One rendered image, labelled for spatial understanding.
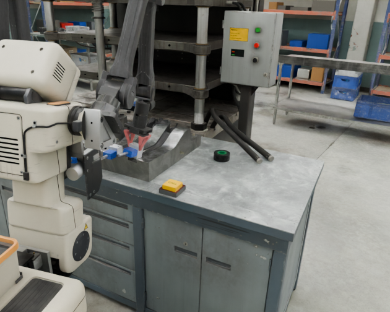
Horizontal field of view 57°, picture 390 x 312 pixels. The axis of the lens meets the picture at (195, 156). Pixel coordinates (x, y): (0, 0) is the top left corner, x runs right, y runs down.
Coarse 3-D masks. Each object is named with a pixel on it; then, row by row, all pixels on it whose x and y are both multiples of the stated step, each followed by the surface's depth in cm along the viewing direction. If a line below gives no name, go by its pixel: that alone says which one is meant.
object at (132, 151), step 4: (132, 144) 149; (136, 144) 150; (124, 148) 146; (128, 148) 147; (132, 148) 148; (136, 148) 148; (124, 152) 144; (128, 152) 145; (132, 152) 145; (136, 152) 148; (140, 152) 150; (120, 156) 141; (128, 156) 146; (132, 156) 146; (136, 156) 149; (140, 156) 151
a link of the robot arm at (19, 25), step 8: (8, 0) 119; (16, 0) 119; (24, 0) 122; (16, 8) 120; (24, 8) 122; (16, 16) 121; (24, 16) 123; (16, 24) 122; (24, 24) 123; (16, 32) 123; (24, 32) 124; (24, 40) 124
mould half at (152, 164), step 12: (156, 132) 174; (180, 132) 171; (120, 144) 165; (168, 144) 166; (180, 144) 169; (192, 144) 181; (144, 156) 153; (156, 156) 153; (168, 156) 161; (180, 156) 172; (108, 168) 158; (120, 168) 155; (132, 168) 152; (144, 168) 149; (156, 168) 153; (144, 180) 151
